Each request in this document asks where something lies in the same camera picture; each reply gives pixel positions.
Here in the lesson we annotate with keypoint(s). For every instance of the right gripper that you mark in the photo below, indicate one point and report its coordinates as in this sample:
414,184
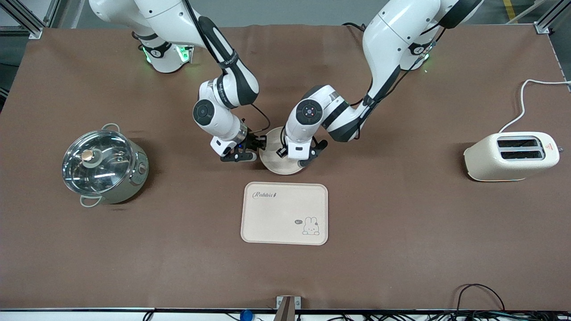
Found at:
253,143

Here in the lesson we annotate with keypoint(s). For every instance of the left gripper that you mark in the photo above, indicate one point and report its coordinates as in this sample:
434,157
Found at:
280,152

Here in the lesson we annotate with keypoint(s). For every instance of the round cream plate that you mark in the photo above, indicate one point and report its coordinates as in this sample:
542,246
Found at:
274,166

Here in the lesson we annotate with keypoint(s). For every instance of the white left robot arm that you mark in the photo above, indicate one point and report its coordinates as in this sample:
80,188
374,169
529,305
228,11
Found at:
388,35

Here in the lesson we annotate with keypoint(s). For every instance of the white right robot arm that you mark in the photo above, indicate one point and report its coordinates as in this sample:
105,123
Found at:
223,120

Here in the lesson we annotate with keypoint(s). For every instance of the cream rabbit print tray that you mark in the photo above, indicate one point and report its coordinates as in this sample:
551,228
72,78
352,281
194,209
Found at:
284,214

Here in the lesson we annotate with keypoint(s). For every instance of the steel electric cooking pot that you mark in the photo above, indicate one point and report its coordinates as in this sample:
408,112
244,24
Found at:
139,176

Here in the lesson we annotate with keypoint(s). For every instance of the brown table cover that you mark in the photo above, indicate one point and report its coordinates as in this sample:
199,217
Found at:
178,267

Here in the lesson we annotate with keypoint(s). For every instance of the glass pot lid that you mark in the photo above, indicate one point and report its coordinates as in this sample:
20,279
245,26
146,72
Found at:
97,162

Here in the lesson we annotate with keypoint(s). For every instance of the small blue round object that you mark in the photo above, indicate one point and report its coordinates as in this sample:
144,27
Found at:
246,315

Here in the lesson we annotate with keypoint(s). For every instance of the cream two-slot toaster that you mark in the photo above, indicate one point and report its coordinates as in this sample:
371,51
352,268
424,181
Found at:
508,167

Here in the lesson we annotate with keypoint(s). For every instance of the grey metal table bracket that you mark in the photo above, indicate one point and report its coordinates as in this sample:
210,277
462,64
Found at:
288,307

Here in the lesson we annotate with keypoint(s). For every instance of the aluminium frame post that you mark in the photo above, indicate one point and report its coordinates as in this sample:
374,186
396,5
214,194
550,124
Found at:
551,20
26,20

